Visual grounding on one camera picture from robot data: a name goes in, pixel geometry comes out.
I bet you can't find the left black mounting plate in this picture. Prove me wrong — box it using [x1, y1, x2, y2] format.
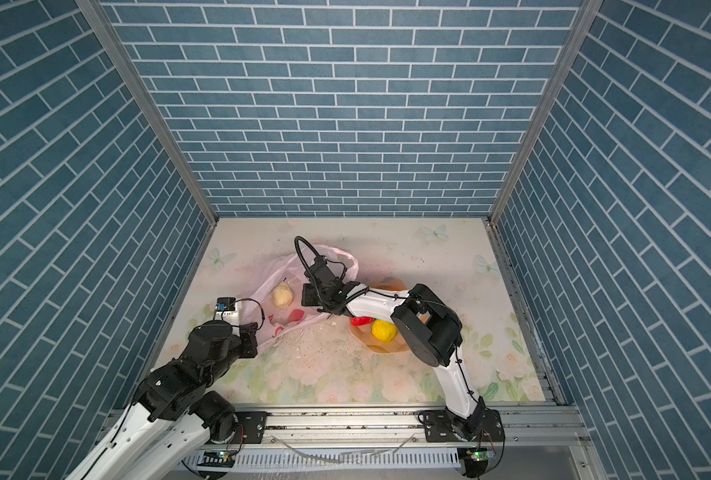
[227, 410, 269, 446]

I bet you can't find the black mounting plate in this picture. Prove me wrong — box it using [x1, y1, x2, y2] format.
[227, 410, 269, 446]
[417, 408, 507, 443]

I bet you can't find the red fake bell pepper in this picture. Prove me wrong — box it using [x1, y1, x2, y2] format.
[350, 316, 375, 327]

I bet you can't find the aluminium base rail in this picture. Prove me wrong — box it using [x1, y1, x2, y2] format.
[190, 404, 607, 479]

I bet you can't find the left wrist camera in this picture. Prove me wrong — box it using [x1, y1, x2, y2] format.
[213, 297, 240, 323]

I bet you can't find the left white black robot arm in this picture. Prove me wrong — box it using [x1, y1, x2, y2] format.
[68, 320, 259, 479]

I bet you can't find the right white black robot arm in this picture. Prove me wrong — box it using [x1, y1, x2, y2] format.
[302, 255, 505, 443]

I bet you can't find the cream fake pear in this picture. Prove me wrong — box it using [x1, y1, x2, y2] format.
[271, 280, 295, 309]

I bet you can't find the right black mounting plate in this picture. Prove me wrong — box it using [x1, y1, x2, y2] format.
[417, 408, 507, 443]

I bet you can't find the pink plastic bag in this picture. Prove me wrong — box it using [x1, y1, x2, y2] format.
[238, 253, 328, 352]

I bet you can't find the yellow fake lemon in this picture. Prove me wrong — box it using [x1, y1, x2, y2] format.
[371, 320, 397, 343]

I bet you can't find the white ventilation grille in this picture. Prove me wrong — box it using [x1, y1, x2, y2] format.
[183, 448, 461, 473]

